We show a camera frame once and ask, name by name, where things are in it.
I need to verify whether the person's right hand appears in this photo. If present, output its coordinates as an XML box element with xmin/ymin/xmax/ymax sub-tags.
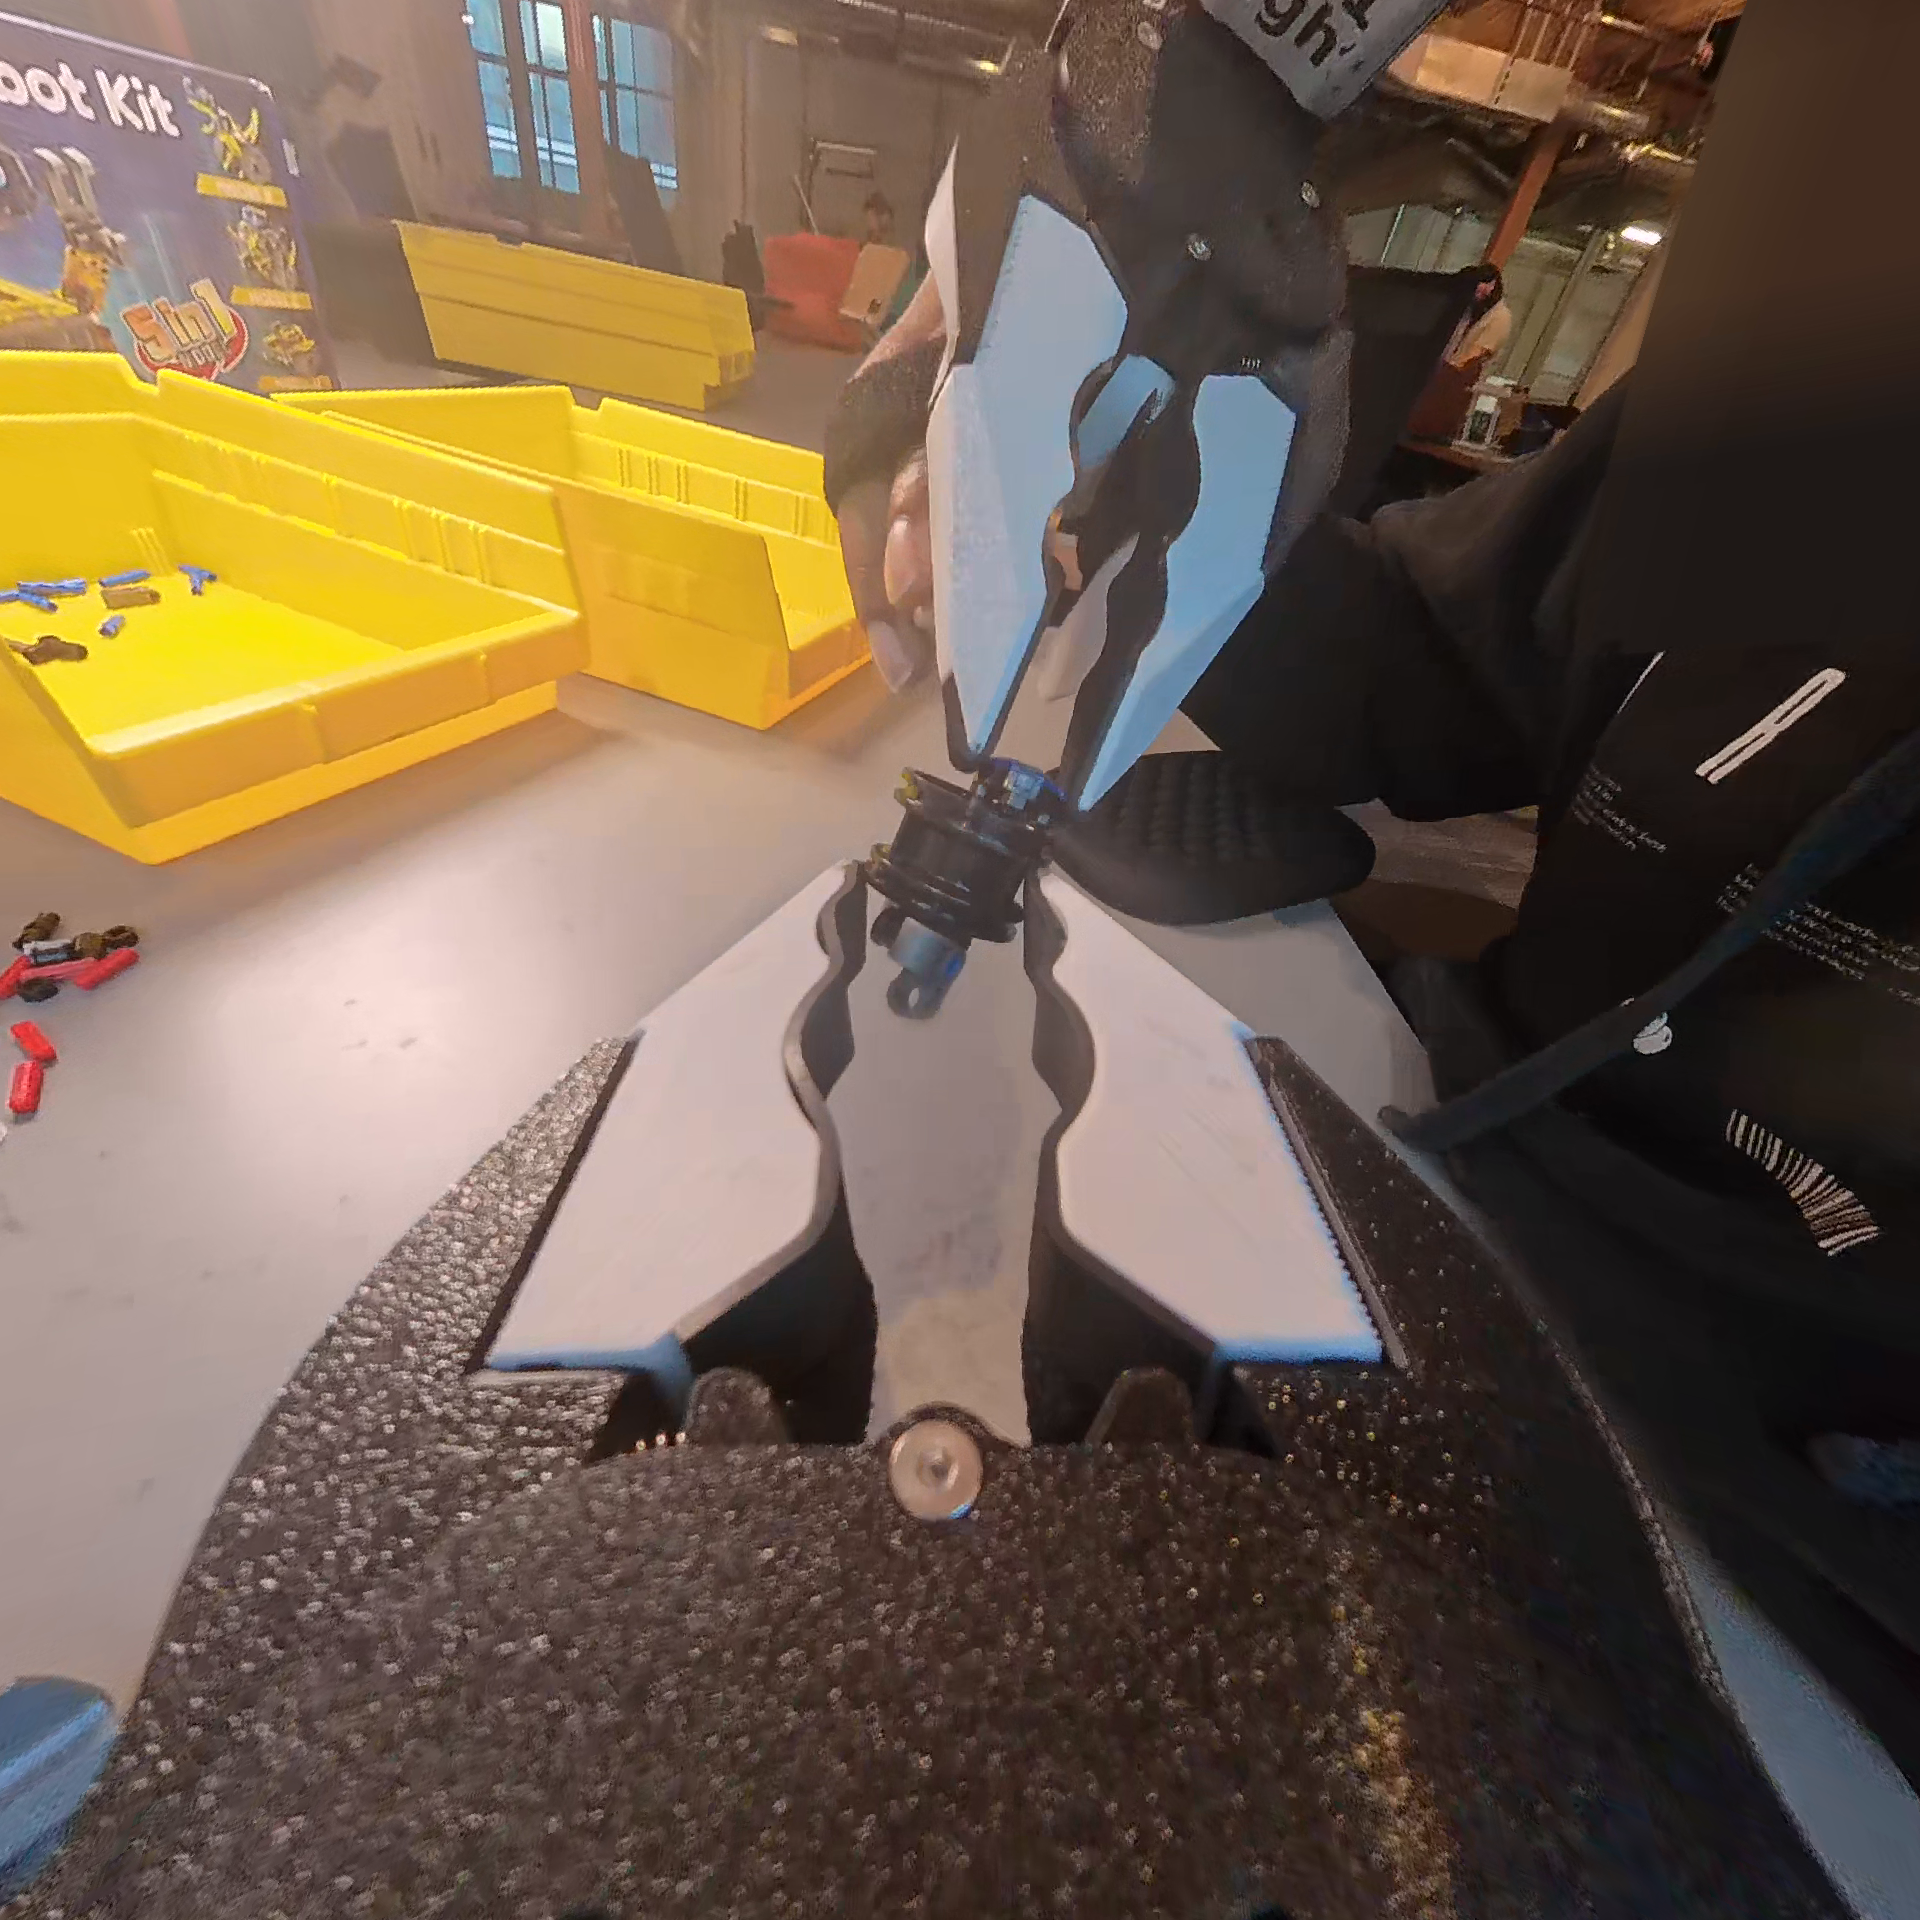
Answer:
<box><xmin>831</xmin><ymin>269</ymin><xmax>954</xmax><ymax>695</ymax></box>

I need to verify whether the large paned window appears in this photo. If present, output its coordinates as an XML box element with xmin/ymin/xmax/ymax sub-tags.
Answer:
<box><xmin>461</xmin><ymin>0</ymin><xmax>685</xmax><ymax>199</ymax></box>

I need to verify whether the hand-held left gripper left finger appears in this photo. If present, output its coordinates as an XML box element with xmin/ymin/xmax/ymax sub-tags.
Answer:
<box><xmin>486</xmin><ymin>866</ymin><xmax>872</xmax><ymax>1374</ymax></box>

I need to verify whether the person in black hoodie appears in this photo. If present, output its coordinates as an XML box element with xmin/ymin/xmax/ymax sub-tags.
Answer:
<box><xmin>1380</xmin><ymin>374</ymin><xmax>1920</xmax><ymax>1667</ymax></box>

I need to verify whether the pile of small brick pieces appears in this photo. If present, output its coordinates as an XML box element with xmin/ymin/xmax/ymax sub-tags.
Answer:
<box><xmin>0</xmin><ymin>906</ymin><xmax>146</xmax><ymax>1121</ymax></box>

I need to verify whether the blue robot kit box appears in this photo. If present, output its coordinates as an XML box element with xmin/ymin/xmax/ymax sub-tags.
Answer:
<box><xmin>0</xmin><ymin>59</ymin><xmax>341</xmax><ymax>395</ymax></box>

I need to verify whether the cluster of blue brick pins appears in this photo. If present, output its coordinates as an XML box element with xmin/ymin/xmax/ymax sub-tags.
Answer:
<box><xmin>0</xmin><ymin>564</ymin><xmax>222</xmax><ymax>665</ymax></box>

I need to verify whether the black chair armrest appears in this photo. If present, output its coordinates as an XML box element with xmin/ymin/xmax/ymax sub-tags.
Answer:
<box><xmin>1049</xmin><ymin>749</ymin><xmax>1380</xmax><ymax>929</ymax></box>

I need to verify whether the grey desk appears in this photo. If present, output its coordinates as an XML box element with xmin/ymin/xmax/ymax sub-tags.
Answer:
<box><xmin>0</xmin><ymin>335</ymin><xmax>1920</xmax><ymax>1920</ymax></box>

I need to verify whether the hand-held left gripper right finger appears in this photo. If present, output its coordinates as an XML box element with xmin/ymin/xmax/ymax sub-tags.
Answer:
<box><xmin>1026</xmin><ymin>870</ymin><xmax>1390</xmax><ymax>1369</ymax></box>

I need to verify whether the black toy wheel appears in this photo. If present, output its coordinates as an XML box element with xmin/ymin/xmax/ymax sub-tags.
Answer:
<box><xmin>863</xmin><ymin>771</ymin><xmax>1051</xmax><ymax>948</ymax></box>

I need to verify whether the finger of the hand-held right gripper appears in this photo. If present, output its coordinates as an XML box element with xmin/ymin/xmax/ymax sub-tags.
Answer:
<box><xmin>1063</xmin><ymin>372</ymin><xmax>1301</xmax><ymax>812</ymax></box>
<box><xmin>923</xmin><ymin>194</ymin><xmax>1131</xmax><ymax>763</ymax></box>

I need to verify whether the yellow storage bin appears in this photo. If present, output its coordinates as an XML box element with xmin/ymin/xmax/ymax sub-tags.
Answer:
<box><xmin>0</xmin><ymin>351</ymin><xmax>591</xmax><ymax>870</ymax></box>
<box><xmin>390</xmin><ymin>217</ymin><xmax>758</xmax><ymax>412</ymax></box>
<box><xmin>284</xmin><ymin>384</ymin><xmax>875</xmax><ymax>734</ymax></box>

